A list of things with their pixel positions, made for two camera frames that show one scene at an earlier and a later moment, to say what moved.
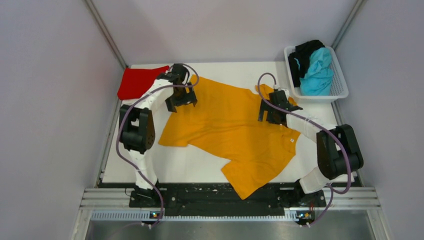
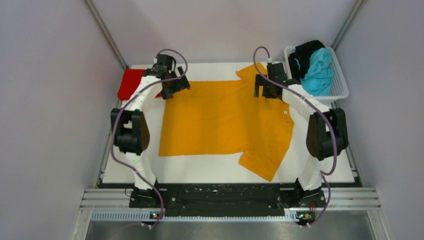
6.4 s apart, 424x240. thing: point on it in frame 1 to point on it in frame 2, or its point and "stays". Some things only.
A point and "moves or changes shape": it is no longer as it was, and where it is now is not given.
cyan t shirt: x=318 y=80 stays
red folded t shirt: x=136 y=83 stays
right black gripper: x=265 y=107 to x=260 y=81
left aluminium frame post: x=105 y=30 stays
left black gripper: x=189 y=98 to x=181 y=84
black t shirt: x=299 y=59 stays
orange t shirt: x=225 y=119 moves or changes shape
